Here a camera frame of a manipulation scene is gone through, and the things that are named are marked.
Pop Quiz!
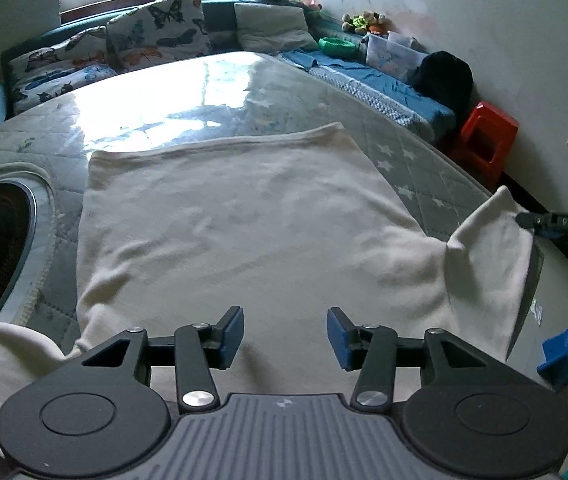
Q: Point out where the right butterfly print pillow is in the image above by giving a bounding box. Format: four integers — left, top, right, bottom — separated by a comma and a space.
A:
106, 0, 212, 70

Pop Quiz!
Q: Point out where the clear plastic storage box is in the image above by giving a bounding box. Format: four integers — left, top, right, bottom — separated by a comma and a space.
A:
365, 34, 427, 82

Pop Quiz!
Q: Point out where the blue plastic handle piece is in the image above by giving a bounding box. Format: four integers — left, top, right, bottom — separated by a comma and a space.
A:
537, 328, 568, 391

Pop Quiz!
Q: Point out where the cream knit sweater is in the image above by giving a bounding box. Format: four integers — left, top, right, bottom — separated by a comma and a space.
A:
0, 121, 538, 441

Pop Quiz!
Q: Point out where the butterfly print pillow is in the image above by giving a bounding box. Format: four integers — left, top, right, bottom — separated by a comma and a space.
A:
8, 26, 116, 115
106, 0, 212, 70

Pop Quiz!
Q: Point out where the blue corner sofa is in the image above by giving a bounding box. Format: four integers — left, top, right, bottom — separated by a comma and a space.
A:
0, 0, 459, 145

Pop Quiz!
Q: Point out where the colourful toy near panda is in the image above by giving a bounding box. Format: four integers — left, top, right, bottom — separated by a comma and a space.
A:
290, 0, 323, 11

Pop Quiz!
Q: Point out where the small plush toys pile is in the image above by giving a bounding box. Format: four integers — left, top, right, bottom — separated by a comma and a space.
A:
341, 11, 392, 36

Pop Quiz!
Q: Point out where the green plastic bowl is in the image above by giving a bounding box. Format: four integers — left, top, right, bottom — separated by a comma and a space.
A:
317, 37, 359, 58

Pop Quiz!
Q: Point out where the red plastic stool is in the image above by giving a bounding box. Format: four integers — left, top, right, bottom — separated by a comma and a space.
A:
450, 101, 519, 190

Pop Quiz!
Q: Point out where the left butterfly print pillow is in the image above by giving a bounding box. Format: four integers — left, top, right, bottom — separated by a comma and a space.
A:
8, 26, 116, 115

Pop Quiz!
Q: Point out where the black bag on sofa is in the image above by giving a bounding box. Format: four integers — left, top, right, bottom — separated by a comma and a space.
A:
409, 51, 474, 122

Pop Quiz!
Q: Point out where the grey plain cushion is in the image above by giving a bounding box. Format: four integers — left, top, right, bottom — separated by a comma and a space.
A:
234, 2, 319, 53

